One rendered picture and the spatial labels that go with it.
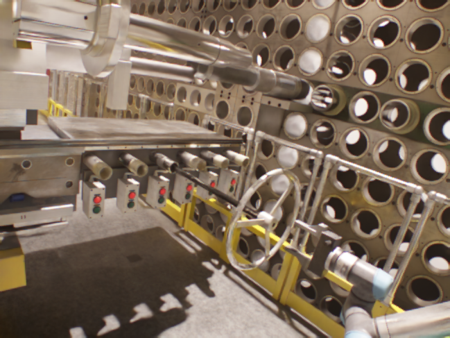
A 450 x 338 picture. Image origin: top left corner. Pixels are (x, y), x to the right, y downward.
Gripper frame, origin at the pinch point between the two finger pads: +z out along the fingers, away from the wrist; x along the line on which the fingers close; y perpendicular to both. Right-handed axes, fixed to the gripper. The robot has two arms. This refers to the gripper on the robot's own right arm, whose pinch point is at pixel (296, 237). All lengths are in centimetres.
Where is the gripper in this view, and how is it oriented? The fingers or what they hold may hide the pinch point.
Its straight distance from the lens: 103.4
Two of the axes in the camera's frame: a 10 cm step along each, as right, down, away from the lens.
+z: -6.5, -3.3, 6.8
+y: -7.1, -0.6, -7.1
